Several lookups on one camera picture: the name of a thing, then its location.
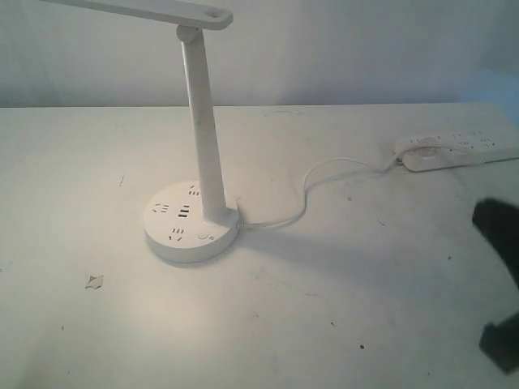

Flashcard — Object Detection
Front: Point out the white desk lamp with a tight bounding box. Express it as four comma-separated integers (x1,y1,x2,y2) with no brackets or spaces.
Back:
60,1,240,267

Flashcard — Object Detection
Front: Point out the white power strip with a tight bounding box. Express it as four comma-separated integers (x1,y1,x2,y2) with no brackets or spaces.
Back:
394,128,518,173

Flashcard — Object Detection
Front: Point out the torn paper scrap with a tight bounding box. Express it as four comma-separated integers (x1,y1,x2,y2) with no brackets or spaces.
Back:
84,275,104,290

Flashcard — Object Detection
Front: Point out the white power cord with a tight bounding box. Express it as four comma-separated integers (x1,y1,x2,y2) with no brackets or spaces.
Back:
238,149,401,231

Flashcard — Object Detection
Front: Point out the white plug on strip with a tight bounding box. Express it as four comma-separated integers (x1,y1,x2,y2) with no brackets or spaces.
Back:
394,138,474,172

